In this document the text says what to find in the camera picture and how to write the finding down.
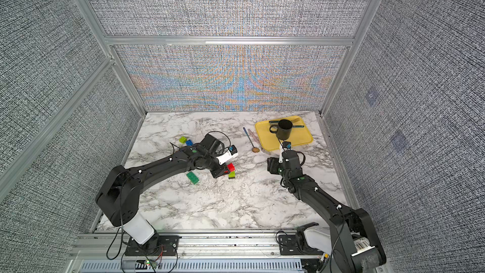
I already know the red lego brick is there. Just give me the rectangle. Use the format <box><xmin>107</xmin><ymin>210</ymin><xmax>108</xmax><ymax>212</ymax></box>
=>
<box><xmin>227</xmin><ymin>163</ymin><xmax>236</xmax><ymax>173</ymax></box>

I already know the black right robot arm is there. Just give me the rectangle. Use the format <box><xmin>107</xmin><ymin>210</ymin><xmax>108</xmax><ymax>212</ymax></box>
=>
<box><xmin>267</xmin><ymin>150</ymin><xmax>386</xmax><ymax>272</ymax></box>

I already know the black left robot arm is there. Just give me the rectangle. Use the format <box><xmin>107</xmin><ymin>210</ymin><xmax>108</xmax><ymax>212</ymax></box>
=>
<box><xmin>95</xmin><ymin>133</ymin><xmax>238</xmax><ymax>245</ymax></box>

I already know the lime lego brick far left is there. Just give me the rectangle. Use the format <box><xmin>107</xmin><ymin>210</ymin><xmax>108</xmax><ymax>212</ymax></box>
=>
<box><xmin>179</xmin><ymin>136</ymin><xmax>188</xmax><ymax>144</ymax></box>

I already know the iridescent metal spoon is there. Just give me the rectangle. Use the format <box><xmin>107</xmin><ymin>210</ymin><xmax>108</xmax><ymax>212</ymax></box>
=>
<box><xmin>243</xmin><ymin>127</ymin><xmax>260</xmax><ymax>153</ymax></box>

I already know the yellow plastic tray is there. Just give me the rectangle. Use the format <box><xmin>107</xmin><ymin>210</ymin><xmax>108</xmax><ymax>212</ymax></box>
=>
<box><xmin>255</xmin><ymin>116</ymin><xmax>313</xmax><ymax>151</ymax></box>

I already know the black mug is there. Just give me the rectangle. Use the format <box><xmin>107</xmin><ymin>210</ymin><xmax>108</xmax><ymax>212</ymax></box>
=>
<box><xmin>269</xmin><ymin>119</ymin><xmax>293</xmax><ymax>141</ymax></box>

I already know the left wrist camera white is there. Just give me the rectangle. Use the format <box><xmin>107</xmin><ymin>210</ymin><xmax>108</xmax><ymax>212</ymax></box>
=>
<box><xmin>217</xmin><ymin>145</ymin><xmax>238</xmax><ymax>165</ymax></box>

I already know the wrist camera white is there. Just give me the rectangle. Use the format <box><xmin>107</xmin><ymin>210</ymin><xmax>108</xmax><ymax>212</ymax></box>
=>
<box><xmin>217</xmin><ymin>145</ymin><xmax>238</xmax><ymax>165</ymax></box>
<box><xmin>279</xmin><ymin>140</ymin><xmax>292</xmax><ymax>164</ymax></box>

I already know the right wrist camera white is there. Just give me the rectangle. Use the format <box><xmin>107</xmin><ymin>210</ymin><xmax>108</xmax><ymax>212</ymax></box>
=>
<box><xmin>279</xmin><ymin>140</ymin><xmax>292</xmax><ymax>164</ymax></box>

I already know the green handled utensil on tray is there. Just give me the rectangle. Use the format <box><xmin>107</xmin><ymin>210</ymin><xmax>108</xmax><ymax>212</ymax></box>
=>
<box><xmin>269</xmin><ymin>120</ymin><xmax>304</xmax><ymax>130</ymax></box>

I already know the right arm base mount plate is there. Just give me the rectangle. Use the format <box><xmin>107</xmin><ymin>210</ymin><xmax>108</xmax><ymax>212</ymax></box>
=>
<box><xmin>275</xmin><ymin>233</ymin><xmax>324</xmax><ymax>256</ymax></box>

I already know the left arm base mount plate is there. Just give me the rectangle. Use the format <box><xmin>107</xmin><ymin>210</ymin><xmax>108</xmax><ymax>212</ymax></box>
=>
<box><xmin>125</xmin><ymin>235</ymin><xmax>181</xmax><ymax>257</ymax></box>

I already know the aluminium front rail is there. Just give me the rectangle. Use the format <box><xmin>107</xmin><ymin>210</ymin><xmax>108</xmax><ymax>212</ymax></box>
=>
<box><xmin>69</xmin><ymin>232</ymin><xmax>387</xmax><ymax>260</ymax></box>

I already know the white slotted cable duct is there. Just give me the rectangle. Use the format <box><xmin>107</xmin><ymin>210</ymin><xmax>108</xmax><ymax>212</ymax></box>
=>
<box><xmin>78</xmin><ymin>259</ymin><xmax>304</xmax><ymax>272</ymax></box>

